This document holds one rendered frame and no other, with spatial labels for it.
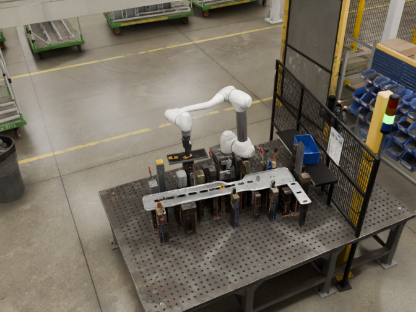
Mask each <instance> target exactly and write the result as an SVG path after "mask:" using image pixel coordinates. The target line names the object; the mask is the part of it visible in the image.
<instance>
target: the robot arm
mask: <svg viewBox="0 0 416 312"><path fill-rule="evenodd" d="M224 101H226V102H230V103H232V105H233V107H234V109H235V113H236V131H237V137H236V135H235V134H234V133H233V132H232V131H224V132H223V134H222V135H221V137H220V149H218V153H216V155H217V156H220V155H223V156H224V157H227V156H231V155H232V152H235V154H236V156H240V157H243V158H251V157H252V156H253V155H254V153H255V149H254V146H253V145H252V143H251V141H250V139H249V138H248V137H247V123H246V109H247V108H249V107H250V106H251V104H252V99H251V97H250V96H249V95H248V94H247V93H244V92H242V91H240V90H236V89H235V88H234V87H233V86H228V87H225V88H223V89H222V90H220V91H219V92H218V93H217V94H216V95H215V96H214V98H213V99H211V100H210V101H208V102H204V103H199V104H195V105H190V106H186V107H183V108H180V109H178V108H176V109H173V110H167V111H166V112H165V119H166V120H167V121H169V122H171V123H173V124H175V125H177V126H179V127H180V128H181V135H182V138H181V140H182V143H183V148H184V149H185V156H187V157H189V156H190V151H191V147H192V143H191V142H190V138H191V126H192V121H191V116H190V114H189V113H188V112H190V111H197V110H204V109H208V108H212V107H213V106H216V105H218V104H220V103H223V102H224Z"/></svg>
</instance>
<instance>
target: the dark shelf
mask: <svg viewBox="0 0 416 312"><path fill-rule="evenodd" d="M275 133H276V135H277V137H278V138H279V139H280V140H281V141H282V143H283V144H284V146H285V147H286V148H287V150H288V151H289V152H290V153H291V154H292V152H293V144H294V136H297V135H300V134H299V132H298V131H297V130H296V129H295V128H293V129H287V130H283V131H276V132H275ZM304 166H305V173H306V172H308V174H309V175H310V177H311V181H312V183H313V184H314V185H315V186H316V187H319V186H324V185H328V184H333V183H338V179H337V178H336V177H335V176H334V174H333V173H332V172H331V171H330V169H328V167H327V166H326V165H325V164H324V162H323V161H322V160H321V159H320V158H319V161H318V163H315V164H307V165H304Z"/></svg>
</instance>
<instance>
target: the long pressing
mask: <svg viewBox="0 0 416 312"><path fill-rule="evenodd" d="M257 176H259V177H260V180H259V181H256V177H257ZM273 176H274V177H273ZM270 177H271V178H270ZM272 180H275V186H282V185H285V184H287V183H291V182H295V178H294V177H293V175H292V174H291V173H290V171H289V170H288V169H287V168H286V167H282V168H276V169H272V170H266V171H260V172H257V173H251V174H247V175H245V177H244V178H243V179H242V180H239V181H234V182H230V183H226V182H224V181H215V182H211V183H206V184H200V185H196V186H190V187H187V188H181V189H175V190H171V191H165V192H162V193H156V194H150V195H146V196H144V197H143V198H142V202H143V205H144V209H145V210H147V211H150V210H155V207H157V203H158V202H154V200H157V199H162V200H163V197H165V200H163V201H159V202H161V203H162V206H164V207H171V206H176V205H180V204H183V203H187V202H193V201H200V200H203V199H209V198H213V197H218V196H224V195H227V194H231V191H232V187H234V186H232V187H228V188H225V190H223V191H222V190H221V189H217V190H213V191H209V189H212V188H218V187H220V186H219V185H220V184H223V185H224V186H227V185H231V184H234V185H235V187H236V192H237V193H238V192H242V191H258V190H261V189H267V188H270V184H271V181H272ZM247 181H253V182H252V183H248V182H247ZM238 183H244V184H241V185H238ZM203 190H208V192H204V193H200V191H203ZM193 192H197V194H193V195H189V193H193ZM182 194H185V196H183V197H177V196H179V195H182ZM167 197H174V199H169V200H166V198H167Z"/></svg>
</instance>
